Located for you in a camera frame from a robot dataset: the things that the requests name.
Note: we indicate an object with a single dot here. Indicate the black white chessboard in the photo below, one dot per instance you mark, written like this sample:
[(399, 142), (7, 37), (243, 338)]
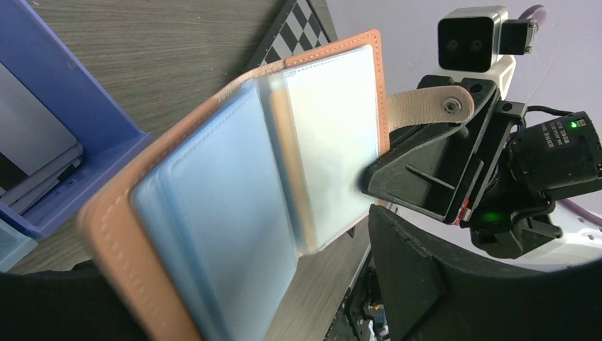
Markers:
[(298, 27)]

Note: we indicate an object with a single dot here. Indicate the grey silver card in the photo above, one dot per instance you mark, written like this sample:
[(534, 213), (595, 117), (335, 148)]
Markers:
[(37, 150)]

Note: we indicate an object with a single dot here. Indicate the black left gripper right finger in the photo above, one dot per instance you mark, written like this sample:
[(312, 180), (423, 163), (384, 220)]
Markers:
[(434, 290)]

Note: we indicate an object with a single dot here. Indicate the orange leather card holder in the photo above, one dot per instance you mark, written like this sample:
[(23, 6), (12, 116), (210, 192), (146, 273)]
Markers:
[(200, 234)]

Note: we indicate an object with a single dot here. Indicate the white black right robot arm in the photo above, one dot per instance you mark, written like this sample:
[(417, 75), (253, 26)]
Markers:
[(557, 159)]

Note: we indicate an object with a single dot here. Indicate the blue purple drawer organizer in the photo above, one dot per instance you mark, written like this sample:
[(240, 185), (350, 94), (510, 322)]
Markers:
[(48, 69)]

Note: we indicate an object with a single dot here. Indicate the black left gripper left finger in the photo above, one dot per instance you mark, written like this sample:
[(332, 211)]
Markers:
[(78, 304)]

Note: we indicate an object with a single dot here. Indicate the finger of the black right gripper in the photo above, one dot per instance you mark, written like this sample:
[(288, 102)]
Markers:
[(433, 168)]

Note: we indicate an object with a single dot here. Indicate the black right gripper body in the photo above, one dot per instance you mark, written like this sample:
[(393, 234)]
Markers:
[(503, 218)]

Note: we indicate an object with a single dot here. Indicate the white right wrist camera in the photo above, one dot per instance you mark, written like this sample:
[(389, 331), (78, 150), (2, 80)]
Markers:
[(482, 42)]

